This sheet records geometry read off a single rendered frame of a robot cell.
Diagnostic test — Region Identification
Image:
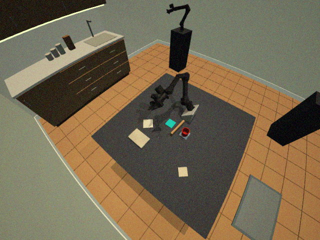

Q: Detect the red cup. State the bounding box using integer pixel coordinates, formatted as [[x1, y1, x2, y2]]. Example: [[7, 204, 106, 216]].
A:
[[182, 127, 190, 137]]

